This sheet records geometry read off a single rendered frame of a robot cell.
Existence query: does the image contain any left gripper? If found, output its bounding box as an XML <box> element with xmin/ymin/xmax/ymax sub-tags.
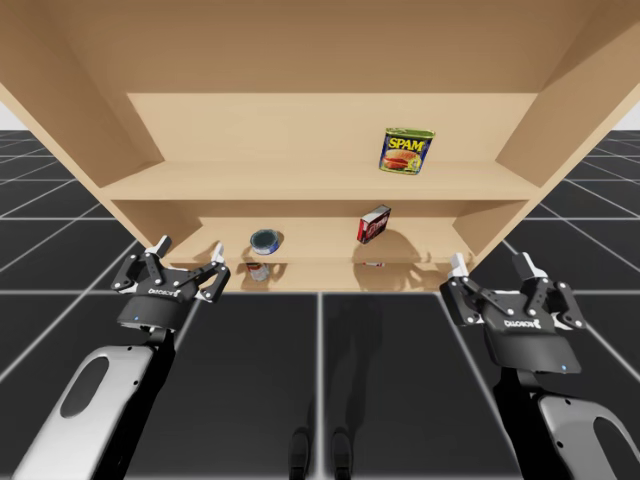
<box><xmin>110</xmin><ymin>234</ymin><xmax>232</xmax><ymax>334</ymax></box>

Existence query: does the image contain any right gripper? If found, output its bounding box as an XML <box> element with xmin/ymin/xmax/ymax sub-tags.
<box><xmin>438</xmin><ymin>250</ymin><xmax>589</xmax><ymax>376</ymax></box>

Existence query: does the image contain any red and white can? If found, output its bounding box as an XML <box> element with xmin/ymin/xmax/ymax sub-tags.
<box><xmin>245</xmin><ymin>261</ymin><xmax>272</xmax><ymax>285</ymax></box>

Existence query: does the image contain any blue flat can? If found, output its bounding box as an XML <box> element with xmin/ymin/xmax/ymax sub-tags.
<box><xmin>249</xmin><ymin>228</ymin><xmax>285</xmax><ymax>257</ymax></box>

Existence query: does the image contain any green and blue rectangular can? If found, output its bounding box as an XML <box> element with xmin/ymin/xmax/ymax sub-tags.
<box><xmin>377</xmin><ymin>126</ymin><xmax>436</xmax><ymax>177</ymax></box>

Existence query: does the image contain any pale wooden shelf unit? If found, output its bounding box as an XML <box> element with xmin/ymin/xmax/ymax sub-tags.
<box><xmin>0</xmin><ymin>0</ymin><xmax>640</xmax><ymax>294</ymax></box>

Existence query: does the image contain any red and white carton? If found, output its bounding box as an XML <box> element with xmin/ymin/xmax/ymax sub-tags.
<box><xmin>356</xmin><ymin>203</ymin><xmax>393</xmax><ymax>245</ymax></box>

